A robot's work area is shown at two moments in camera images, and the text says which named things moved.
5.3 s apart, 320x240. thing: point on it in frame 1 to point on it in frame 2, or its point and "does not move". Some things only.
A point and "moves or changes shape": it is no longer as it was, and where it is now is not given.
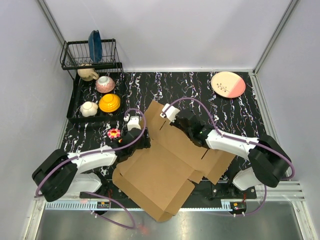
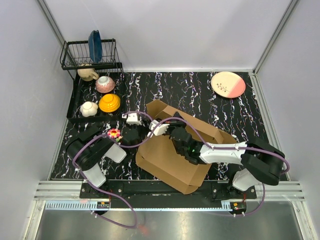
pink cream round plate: (228, 84) does not move
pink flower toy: (114, 133) does not move
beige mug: (87, 74) does not move
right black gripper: (175, 124) to (174, 123)
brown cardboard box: (159, 179) moves or changes shape
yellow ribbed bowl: (109, 103) does not move
